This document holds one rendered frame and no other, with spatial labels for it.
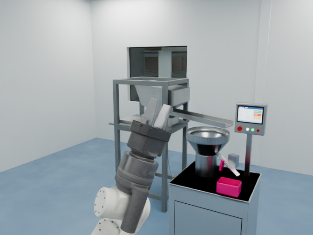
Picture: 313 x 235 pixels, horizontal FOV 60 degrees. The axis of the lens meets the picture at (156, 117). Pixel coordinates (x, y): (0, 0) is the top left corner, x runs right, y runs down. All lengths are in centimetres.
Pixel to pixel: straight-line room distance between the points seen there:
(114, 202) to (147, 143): 15
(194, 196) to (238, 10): 327
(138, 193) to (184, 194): 161
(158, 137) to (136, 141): 5
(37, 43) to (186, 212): 389
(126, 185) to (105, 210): 7
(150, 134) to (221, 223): 166
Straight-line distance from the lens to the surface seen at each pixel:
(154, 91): 301
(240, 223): 215
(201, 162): 231
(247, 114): 226
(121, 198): 63
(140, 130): 59
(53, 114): 539
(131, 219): 62
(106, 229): 72
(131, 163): 61
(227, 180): 218
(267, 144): 475
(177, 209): 229
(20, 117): 499
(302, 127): 464
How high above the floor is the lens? 172
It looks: 12 degrees down
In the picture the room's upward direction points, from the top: straight up
